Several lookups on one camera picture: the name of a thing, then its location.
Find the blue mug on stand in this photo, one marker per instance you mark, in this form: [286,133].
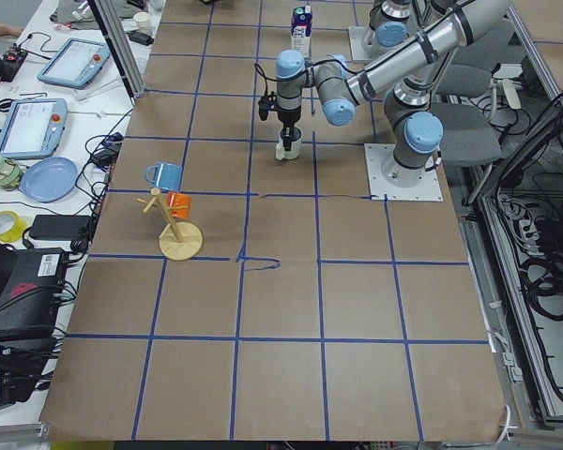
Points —
[164,175]

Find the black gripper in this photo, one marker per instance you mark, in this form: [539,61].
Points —
[288,118]

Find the grey office chair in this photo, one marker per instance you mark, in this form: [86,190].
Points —
[468,139]

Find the black power adapter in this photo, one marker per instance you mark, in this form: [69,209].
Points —
[58,227]

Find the green bottle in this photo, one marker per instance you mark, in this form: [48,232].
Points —
[11,173]

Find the blue white milk carton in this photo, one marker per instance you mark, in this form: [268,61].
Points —
[301,29]

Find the wooden mug tree stand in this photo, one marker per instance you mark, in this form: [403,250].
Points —
[180,240]

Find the cream paper cup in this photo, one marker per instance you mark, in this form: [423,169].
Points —
[143,22]

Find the yellow tape roll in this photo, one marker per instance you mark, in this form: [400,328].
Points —
[12,227]

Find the blue plate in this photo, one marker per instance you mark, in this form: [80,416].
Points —
[49,180]

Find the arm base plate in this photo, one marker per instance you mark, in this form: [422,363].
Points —
[388,181]
[361,44]

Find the near blue teach pendant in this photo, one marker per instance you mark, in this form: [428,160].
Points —
[33,128]

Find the aluminium frame post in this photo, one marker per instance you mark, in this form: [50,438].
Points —
[112,30]

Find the blue teach pendant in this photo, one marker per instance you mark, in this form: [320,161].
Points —
[33,128]
[76,64]

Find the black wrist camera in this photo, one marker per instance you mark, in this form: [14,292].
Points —
[267,104]

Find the far blue teach pendant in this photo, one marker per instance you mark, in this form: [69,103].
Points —
[76,64]

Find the grey white mug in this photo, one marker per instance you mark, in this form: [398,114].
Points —
[288,145]

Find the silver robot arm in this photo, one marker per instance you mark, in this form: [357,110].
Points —
[406,74]
[391,22]

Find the black scissors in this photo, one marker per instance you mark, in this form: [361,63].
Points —
[5,104]

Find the orange cup on stand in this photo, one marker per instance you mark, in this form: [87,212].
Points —
[178,204]

